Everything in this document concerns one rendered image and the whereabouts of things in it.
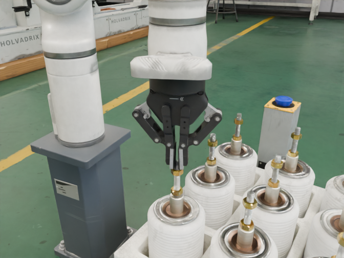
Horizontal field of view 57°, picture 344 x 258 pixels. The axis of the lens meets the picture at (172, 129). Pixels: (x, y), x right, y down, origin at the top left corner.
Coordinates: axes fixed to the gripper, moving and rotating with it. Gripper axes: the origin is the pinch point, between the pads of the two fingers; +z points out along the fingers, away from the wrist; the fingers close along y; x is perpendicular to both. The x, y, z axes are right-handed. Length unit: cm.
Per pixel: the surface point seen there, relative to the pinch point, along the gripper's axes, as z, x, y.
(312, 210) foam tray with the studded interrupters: 17.7, -11.5, -25.6
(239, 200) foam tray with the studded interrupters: 17.7, -12.7, -11.5
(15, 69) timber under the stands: 32, -143, 121
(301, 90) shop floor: 37, -139, -55
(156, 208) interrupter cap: 10.1, 0.5, 3.3
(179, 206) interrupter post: 8.9, 0.9, -0.6
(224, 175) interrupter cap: 10.2, -10.4, -7.9
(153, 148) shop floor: 36, -63, 16
